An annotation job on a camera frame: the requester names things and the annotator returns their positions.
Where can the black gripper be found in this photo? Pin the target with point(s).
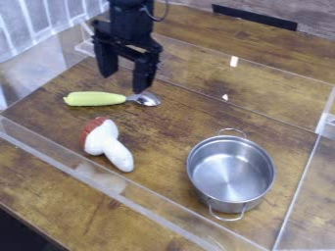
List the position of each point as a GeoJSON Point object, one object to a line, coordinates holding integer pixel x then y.
{"type": "Point", "coordinates": [129, 28]}

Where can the white red plush mushroom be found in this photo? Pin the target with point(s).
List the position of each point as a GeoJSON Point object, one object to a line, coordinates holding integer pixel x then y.
{"type": "Point", "coordinates": [99, 140]}

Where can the silver metal pot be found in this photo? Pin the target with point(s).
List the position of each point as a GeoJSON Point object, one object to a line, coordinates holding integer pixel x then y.
{"type": "Point", "coordinates": [231, 171]}

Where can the clear acrylic triangle stand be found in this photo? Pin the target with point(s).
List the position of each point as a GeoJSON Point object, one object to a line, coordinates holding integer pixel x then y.
{"type": "Point", "coordinates": [86, 46]}

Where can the black bar on table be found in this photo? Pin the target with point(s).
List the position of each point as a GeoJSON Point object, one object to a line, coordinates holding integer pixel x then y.
{"type": "Point", "coordinates": [258, 18]}

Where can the yellow handled metal spoon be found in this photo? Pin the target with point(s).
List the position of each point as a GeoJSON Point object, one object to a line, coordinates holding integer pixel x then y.
{"type": "Point", "coordinates": [96, 98]}

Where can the clear acrylic wall panel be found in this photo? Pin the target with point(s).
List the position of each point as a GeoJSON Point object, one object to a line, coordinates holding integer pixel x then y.
{"type": "Point", "coordinates": [309, 226]}

